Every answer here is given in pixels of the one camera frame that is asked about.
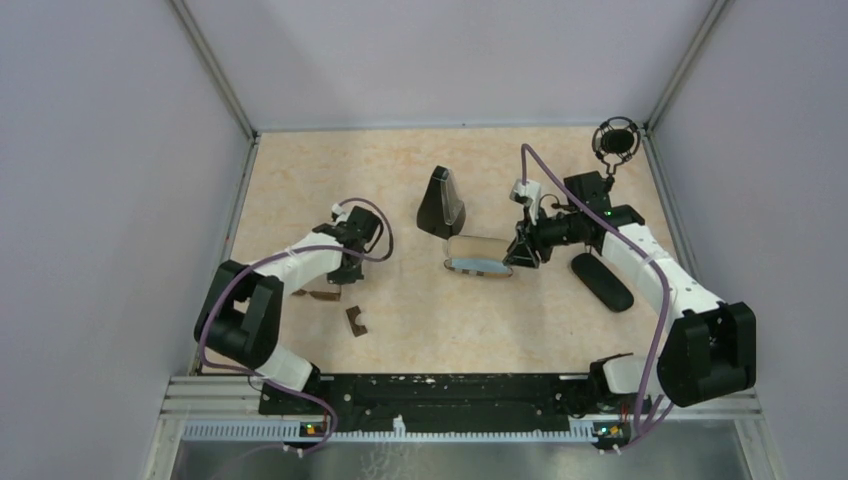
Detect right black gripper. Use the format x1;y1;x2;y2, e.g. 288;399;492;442
503;204;583;268

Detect brown frame sunglasses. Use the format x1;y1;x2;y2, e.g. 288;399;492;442
291;289;342;302

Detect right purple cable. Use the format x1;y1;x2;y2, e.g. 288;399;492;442
520;143;677;455

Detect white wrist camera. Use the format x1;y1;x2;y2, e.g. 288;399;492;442
331;203;349;224
509;179;542;225

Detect black microphone on tripod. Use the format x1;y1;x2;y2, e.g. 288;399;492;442
591;116;642;178

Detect dark triangular glasses case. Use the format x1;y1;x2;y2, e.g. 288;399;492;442
416;166;466;240

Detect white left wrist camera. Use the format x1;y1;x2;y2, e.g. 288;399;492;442
331;203;349;224

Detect grey slotted cable duct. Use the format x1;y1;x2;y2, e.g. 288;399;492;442
181;418;597;443

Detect black textured glasses case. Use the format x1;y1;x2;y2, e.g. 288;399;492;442
570;253;635;313

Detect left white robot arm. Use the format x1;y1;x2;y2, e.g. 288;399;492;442
194;199;393;414

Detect purple cable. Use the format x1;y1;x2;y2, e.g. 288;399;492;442
197;197;395;458
520;143;677;455

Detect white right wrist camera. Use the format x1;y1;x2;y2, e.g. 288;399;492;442
509;179;542;225

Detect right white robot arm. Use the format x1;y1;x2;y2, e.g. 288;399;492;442
504;172;756;412

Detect plaid glasses case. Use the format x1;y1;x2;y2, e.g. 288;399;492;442
443;235;510;270

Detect small brown case insert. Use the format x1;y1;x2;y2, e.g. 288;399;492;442
345;306;368;338

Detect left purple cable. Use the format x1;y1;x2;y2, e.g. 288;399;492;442
197;197;395;458

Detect blue cleaning cloth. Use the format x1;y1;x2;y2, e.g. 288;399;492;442
445;258;513;278

